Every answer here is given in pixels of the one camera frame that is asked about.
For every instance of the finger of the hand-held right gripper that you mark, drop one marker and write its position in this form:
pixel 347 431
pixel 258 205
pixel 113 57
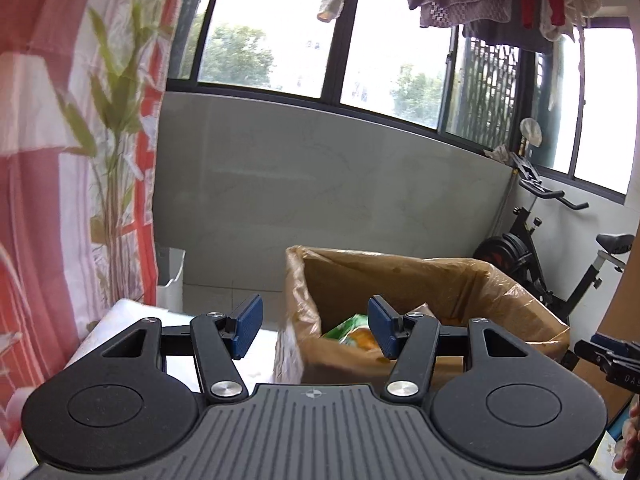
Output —
pixel 595 350
pixel 617 339

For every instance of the black framed window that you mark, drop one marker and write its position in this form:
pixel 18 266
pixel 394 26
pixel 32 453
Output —
pixel 250 92

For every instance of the white floral tablecloth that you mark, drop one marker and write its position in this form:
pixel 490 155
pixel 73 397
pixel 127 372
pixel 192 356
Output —
pixel 125 312

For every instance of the person's right hand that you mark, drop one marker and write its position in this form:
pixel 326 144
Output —
pixel 632 440

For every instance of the red printed curtain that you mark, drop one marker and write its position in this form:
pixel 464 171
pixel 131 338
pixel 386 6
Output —
pixel 50 160

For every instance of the light green snack packet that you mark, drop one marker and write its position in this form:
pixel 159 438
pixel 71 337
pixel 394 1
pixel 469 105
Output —
pixel 345 327

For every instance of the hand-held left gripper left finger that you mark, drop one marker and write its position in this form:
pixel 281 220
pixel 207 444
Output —
pixel 248 325

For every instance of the dark grey hanging garment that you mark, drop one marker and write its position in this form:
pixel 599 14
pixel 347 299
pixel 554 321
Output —
pixel 500 37

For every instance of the yellow snack packet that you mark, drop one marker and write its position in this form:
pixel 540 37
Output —
pixel 365 342

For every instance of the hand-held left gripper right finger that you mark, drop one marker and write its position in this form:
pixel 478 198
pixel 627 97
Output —
pixel 381 327

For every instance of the white cap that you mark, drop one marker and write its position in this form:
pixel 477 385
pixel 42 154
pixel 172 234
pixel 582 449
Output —
pixel 531 131

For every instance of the black exercise bike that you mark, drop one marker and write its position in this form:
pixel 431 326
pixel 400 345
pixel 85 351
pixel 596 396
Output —
pixel 510 255

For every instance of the brown cardboard box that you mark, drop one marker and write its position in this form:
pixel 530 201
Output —
pixel 340 365

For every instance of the white bin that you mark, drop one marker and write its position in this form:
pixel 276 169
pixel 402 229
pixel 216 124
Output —
pixel 172 280

